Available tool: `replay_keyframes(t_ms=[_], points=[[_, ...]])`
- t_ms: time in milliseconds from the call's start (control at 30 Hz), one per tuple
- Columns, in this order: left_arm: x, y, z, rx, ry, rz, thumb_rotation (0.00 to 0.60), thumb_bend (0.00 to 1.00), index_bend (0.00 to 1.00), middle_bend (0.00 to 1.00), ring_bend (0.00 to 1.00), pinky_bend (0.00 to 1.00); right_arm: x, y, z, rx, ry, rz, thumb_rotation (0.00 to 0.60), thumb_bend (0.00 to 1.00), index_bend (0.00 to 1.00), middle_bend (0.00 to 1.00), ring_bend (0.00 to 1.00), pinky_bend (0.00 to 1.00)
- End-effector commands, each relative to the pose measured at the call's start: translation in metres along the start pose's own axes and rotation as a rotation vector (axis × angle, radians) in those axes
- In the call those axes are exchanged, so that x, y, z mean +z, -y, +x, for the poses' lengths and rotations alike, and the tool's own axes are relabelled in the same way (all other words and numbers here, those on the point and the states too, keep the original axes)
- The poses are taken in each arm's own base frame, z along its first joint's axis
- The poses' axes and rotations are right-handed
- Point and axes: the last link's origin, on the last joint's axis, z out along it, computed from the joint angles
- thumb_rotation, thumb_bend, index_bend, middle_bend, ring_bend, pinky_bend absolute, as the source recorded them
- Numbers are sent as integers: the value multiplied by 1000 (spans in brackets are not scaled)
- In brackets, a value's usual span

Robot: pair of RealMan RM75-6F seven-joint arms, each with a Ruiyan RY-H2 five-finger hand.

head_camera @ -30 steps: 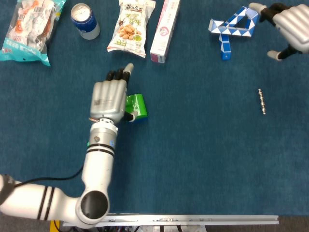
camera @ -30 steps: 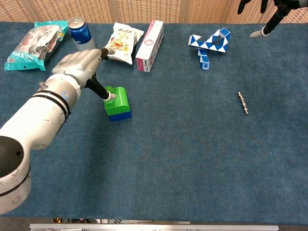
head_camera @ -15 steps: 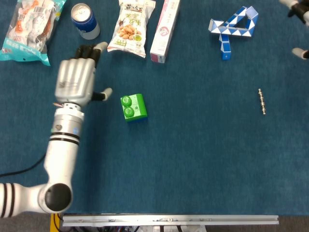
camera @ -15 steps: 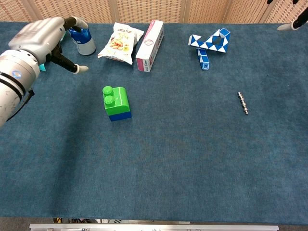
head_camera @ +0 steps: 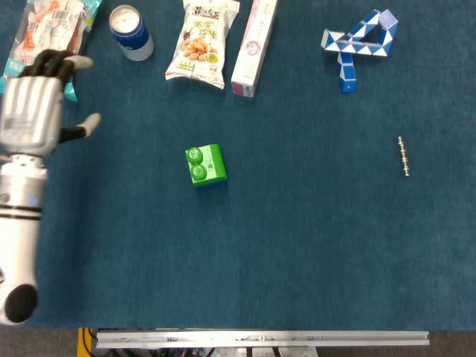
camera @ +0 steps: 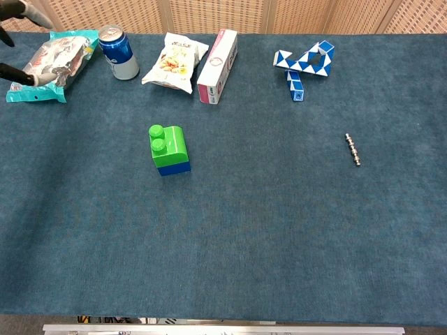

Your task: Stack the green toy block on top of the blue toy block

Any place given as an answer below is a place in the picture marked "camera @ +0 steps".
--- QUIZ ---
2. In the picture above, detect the green toy brick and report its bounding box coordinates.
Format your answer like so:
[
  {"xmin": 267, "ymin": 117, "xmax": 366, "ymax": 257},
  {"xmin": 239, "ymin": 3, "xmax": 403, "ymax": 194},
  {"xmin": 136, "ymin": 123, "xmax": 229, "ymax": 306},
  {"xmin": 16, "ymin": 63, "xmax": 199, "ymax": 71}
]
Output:
[{"xmin": 148, "ymin": 124, "xmax": 191, "ymax": 169}]

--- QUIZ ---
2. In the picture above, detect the white nut snack bag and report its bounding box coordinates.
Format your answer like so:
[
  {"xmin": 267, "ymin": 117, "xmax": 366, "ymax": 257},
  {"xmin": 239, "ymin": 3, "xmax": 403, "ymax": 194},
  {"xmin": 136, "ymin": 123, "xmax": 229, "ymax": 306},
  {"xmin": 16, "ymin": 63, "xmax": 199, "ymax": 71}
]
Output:
[{"xmin": 141, "ymin": 31, "xmax": 210, "ymax": 95}]

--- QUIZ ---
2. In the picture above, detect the blue felt table cloth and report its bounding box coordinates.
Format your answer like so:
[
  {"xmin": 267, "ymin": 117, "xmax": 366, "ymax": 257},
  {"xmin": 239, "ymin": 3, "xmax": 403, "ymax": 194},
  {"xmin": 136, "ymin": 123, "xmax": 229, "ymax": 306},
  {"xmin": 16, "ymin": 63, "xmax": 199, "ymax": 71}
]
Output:
[{"xmin": 0, "ymin": 31, "xmax": 447, "ymax": 327}]

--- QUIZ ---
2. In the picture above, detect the blue white snake puzzle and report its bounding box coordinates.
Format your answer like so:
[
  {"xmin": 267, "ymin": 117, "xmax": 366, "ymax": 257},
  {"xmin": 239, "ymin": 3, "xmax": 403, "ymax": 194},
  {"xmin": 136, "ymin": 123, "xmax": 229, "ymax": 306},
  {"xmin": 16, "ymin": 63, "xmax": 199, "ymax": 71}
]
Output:
[{"xmin": 272, "ymin": 40, "xmax": 335, "ymax": 102}]

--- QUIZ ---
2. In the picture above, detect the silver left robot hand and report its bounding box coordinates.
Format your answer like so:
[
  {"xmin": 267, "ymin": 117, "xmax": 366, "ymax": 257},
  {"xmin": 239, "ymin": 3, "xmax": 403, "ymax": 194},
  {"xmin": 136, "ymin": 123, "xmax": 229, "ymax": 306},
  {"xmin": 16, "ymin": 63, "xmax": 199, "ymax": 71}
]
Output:
[{"xmin": 0, "ymin": 0, "xmax": 57, "ymax": 87}]

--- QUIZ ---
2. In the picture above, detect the blue toy brick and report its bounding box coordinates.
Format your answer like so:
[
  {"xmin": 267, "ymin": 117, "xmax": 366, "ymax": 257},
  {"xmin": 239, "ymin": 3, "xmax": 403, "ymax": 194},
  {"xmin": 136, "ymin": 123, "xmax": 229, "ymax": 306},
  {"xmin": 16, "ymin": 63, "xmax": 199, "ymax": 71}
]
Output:
[{"xmin": 156, "ymin": 161, "xmax": 192, "ymax": 177}]

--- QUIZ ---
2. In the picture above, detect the blue soda can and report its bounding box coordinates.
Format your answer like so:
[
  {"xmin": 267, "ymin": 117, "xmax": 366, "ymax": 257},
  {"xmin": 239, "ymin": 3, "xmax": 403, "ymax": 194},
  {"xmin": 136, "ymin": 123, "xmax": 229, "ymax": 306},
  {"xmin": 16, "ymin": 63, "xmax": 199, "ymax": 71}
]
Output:
[{"xmin": 98, "ymin": 24, "xmax": 140, "ymax": 81}]

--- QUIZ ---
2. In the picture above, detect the wicker folding screen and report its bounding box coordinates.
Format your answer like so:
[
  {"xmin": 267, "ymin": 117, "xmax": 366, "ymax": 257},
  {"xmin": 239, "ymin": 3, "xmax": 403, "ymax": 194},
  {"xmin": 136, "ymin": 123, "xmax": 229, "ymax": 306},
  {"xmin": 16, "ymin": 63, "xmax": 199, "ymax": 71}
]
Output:
[{"xmin": 0, "ymin": 0, "xmax": 447, "ymax": 35}]

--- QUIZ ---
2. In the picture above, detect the metal bead rod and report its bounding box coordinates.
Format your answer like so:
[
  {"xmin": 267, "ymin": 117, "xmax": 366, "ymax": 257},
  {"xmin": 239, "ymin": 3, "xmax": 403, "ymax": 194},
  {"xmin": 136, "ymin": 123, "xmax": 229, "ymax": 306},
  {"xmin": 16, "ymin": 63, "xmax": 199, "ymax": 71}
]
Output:
[{"xmin": 344, "ymin": 133, "xmax": 362, "ymax": 168}]

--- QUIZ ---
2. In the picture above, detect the teal snack bag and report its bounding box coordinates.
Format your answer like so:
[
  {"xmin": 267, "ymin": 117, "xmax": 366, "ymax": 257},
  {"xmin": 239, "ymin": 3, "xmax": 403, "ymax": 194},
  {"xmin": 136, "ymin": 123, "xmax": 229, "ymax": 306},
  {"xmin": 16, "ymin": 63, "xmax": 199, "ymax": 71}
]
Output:
[{"xmin": 6, "ymin": 29, "xmax": 100, "ymax": 104}]

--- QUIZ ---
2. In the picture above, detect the white pink toothpaste box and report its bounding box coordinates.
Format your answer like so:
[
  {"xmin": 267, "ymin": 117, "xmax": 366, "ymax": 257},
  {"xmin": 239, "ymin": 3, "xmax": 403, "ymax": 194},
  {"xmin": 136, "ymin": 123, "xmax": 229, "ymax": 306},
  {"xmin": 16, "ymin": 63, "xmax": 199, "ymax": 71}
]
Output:
[{"xmin": 196, "ymin": 29, "xmax": 239, "ymax": 105}]

